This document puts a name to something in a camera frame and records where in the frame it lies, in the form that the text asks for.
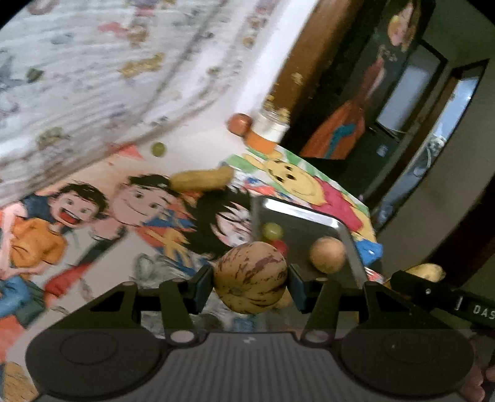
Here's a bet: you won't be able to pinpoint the striped pepino melon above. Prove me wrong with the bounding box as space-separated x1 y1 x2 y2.
213 240 289 313

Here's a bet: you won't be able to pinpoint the grey-haired figure cartoon drawing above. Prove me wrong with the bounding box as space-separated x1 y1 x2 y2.
0 249 233 402

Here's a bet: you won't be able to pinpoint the black cabinet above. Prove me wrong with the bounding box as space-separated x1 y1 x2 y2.
334 126 401 198

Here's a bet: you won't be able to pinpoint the cartoon drawing mat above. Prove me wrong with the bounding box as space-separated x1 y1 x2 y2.
0 143 198 349

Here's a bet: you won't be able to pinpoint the brown wooden frame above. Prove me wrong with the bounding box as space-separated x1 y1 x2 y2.
270 0 374 130

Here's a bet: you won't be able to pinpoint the orange-red apple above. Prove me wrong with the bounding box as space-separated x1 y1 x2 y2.
227 113 253 135

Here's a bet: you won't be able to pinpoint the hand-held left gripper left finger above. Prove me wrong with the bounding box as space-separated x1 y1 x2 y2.
50 267 216 345

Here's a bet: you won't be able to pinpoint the dark wall painting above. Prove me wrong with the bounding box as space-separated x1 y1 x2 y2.
301 0 431 161

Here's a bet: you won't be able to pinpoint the tan round fruit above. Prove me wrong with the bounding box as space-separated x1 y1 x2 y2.
309 237 347 274

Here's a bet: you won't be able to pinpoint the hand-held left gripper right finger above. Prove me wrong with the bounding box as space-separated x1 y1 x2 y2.
288 264 453 345

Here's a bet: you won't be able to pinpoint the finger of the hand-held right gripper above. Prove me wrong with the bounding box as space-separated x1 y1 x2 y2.
390 271 457 310

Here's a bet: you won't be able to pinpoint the white cartoon printed blanket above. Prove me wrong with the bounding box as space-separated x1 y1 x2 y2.
0 0 321 211

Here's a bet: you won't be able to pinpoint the yellow flowers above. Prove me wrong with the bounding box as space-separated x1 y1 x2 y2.
264 71 305 118

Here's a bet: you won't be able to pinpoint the metal tray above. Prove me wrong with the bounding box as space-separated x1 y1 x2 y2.
251 196 368 294

